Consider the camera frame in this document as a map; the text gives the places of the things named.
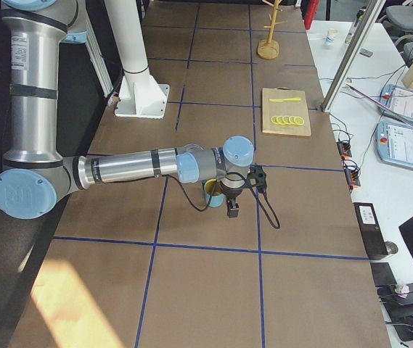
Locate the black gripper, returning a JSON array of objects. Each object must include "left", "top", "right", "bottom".
[{"left": 220, "top": 177, "right": 245, "bottom": 218}]

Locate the teal mug yellow inside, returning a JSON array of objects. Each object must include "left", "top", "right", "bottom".
[{"left": 203, "top": 179, "right": 224, "bottom": 207}]

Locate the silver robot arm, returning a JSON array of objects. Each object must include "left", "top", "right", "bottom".
[{"left": 0, "top": 1, "right": 258, "bottom": 220}]

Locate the wooden cup rack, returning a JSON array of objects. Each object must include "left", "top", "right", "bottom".
[{"left": 257, "top": 0, "right": 285, "bottom": 60}]

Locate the paper cup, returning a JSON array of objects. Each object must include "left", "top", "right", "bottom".
[{"left": 324, "top": 28, "right": 338, "bottom": 47}]

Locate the wooden cutting board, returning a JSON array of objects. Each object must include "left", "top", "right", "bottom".
[{"left": 261, "top": 88, "right": 311, "bottom": 137}]

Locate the orange black adapter near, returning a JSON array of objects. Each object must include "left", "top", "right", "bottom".
[{"left": 343, "top": 159, "right": 361, "bottom": 191}]

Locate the orange black adapter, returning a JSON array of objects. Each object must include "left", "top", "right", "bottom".
[
  {"left": 336, "top": 140, "right": 352, "bottom": 160},
  {"left": 343, "top": 159, "right": 361, "bottom": 191}
]

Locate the yellow plastic knife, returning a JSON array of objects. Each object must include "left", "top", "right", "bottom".
[{"left": 269, "top": 97, "right": 302, "bottom": 103}]

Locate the orange black adapter far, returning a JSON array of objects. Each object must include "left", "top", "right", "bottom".
[{"left": 336, "top": 140, "right": 352, "bottom": 160}]

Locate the white pillar with base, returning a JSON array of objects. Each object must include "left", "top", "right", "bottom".
[{"left": 105, "top": 0, "right": 170, "bottom": 119}]

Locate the black box white label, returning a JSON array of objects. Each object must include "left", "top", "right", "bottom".
[{"left": 353, "top": 202, "right": 388, "bottom": 260}]

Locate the near teach pendant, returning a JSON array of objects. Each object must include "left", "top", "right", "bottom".
[{"left": 375, "top": 121, "right": 413, "bottom": 170}]

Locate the teach pendant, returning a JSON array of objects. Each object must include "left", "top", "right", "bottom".
[
  {"left": 375, "top": 121, "right": 413, "bottom": 170},
  {"left": 380, "top": 84, "right": 413, "bottom": 122}
]

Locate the far teach pendant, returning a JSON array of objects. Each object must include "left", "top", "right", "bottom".
[{"left": 380, "top": 84, "right": 413, "bottom": 122}]

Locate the grey office chair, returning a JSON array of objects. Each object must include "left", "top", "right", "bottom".
[{"left": 383, "top": 5, "right": 413, "bottom": 65}]

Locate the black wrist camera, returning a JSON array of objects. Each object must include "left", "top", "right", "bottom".
[{"left": 247, "top": 165, "right": 267, "bottom": 195}]

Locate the aluminium frame post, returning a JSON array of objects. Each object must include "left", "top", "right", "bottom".
[{"left": 321, "top": 0, "right": 385, "bottom": 113}]

